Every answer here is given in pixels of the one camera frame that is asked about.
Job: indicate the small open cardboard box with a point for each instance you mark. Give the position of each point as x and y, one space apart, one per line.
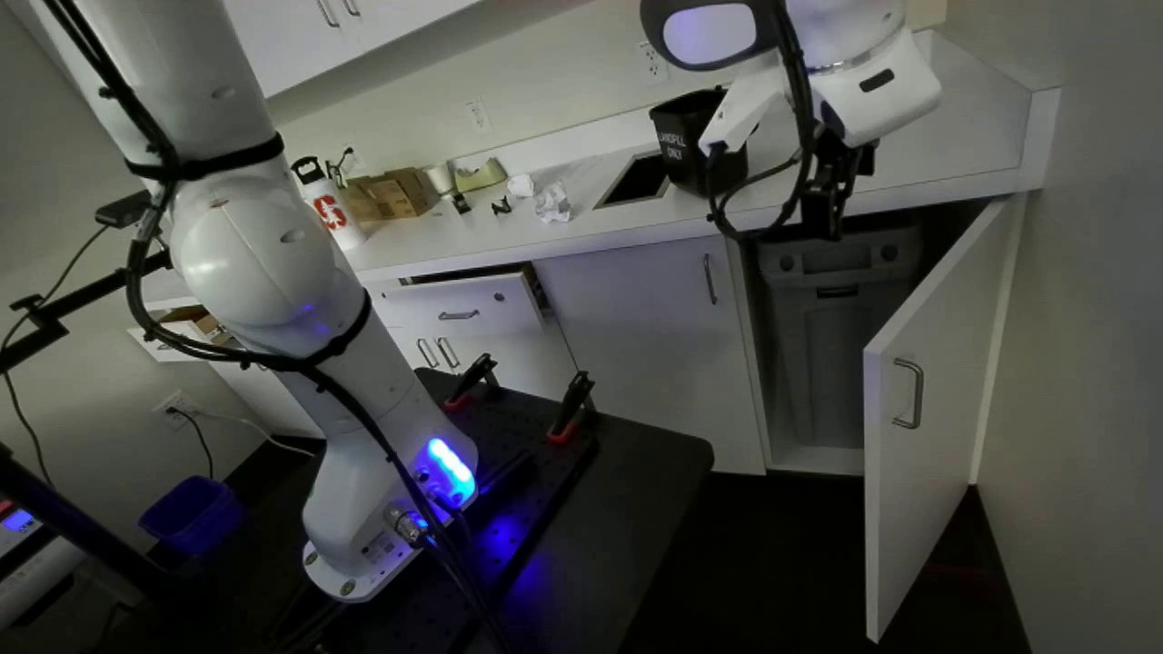
194 320

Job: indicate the white side cabinet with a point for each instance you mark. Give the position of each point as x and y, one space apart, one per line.
258 400

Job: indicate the white cabinet door under sink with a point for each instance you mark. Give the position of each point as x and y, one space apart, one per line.
654 350

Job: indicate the cardboard box on counter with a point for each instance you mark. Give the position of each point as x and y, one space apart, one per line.
392 194

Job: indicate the red black clamp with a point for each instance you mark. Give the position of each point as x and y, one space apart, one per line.
573 407
469 381

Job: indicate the small black counter item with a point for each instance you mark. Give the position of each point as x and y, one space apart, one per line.
464 197
504 206

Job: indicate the white wall outlet plate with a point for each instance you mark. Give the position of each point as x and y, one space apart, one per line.
476 116

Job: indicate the white drawer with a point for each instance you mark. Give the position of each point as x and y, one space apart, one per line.
468 314

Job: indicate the white crumpled wrapper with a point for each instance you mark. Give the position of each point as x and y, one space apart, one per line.
556 202

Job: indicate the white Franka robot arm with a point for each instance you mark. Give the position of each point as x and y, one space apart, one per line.
258 258

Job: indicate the white kitchen countertop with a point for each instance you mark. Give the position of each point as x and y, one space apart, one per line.
984 131

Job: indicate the black camera stand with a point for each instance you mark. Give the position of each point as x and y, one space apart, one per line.
60 310

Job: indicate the black robot table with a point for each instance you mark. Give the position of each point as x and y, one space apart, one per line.
631 510

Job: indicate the white upper wall cabinets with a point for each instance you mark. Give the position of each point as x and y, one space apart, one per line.
366 29

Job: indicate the dark counter sink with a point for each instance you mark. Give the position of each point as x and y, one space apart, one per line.
636 184

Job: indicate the white cabinet door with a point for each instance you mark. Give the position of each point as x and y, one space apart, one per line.
938 459
654 350

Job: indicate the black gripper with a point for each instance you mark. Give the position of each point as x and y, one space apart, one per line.
841 156

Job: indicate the blue plastic bin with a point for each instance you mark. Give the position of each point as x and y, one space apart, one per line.
194 512

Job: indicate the black camera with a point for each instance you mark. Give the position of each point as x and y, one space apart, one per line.
125 208

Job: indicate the white bottle red label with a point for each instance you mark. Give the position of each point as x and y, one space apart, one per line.
329 213

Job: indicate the purple lit white box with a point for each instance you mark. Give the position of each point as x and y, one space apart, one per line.
15 522

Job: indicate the grey trash bin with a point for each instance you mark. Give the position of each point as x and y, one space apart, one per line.
823 339

